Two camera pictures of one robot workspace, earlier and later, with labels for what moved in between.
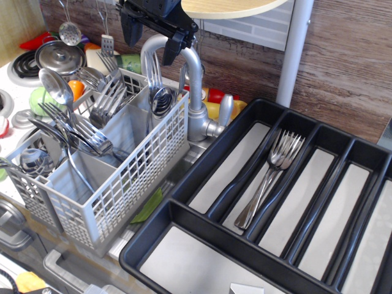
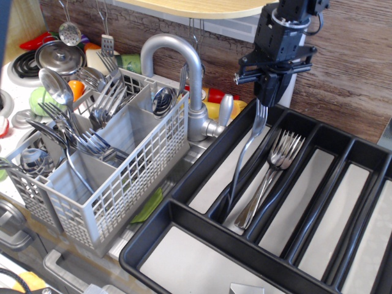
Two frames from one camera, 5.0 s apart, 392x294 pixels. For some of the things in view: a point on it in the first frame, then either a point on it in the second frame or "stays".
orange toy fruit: x=76 y=87 stays
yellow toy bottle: x=213 y=109 stays
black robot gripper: x=169 y=16 to x=278 y=47
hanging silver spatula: x=107 y=41 stays
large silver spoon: x=56 y=86 stays
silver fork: x=154 y=75 to x=261 y=114
